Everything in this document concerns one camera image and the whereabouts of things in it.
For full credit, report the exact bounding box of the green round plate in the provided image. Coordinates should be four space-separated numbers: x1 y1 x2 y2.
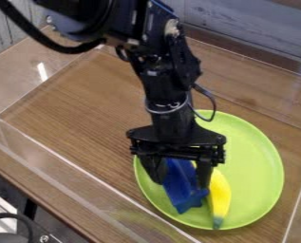
134 112 285 230

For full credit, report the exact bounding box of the blue cross-shaped block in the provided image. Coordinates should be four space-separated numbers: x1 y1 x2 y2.
163 159 209 215

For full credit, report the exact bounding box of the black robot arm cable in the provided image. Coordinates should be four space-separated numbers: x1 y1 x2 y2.
0 0 107 55

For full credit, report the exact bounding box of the black cable bottom left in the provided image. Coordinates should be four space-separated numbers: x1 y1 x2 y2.
0 212 35 243

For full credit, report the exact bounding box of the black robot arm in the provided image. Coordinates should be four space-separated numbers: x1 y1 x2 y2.
32 0 226 189

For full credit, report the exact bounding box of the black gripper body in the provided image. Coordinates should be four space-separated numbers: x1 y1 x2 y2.
127 107 226 167

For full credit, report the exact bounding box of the yellow toy banana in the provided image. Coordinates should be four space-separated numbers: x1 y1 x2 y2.
195 168 233 230

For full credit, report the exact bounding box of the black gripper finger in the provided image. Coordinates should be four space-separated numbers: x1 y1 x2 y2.
195 159 213 190
138 155 167 185

